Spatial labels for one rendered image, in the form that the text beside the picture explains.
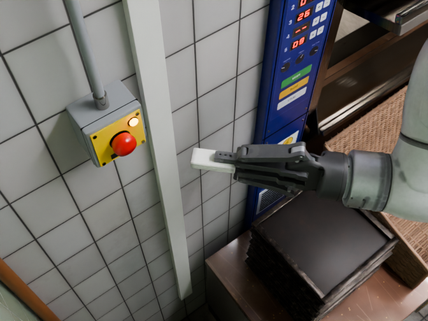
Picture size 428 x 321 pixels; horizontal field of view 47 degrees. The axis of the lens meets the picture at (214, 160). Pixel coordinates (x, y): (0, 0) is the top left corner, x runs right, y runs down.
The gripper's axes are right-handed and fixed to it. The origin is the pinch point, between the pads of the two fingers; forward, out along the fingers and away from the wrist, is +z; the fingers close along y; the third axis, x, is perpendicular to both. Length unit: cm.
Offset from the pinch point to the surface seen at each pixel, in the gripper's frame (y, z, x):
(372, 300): 88, -48, 12
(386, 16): 5, -29, 43
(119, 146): -1.4, 14.9, -0.5
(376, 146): 79, -48, 65
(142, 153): 18.7, 16.4, 11.3
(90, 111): -4.9, 19.9, 2.9
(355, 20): 28, -29, 69
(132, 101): -4.9, 13.9, 5.8
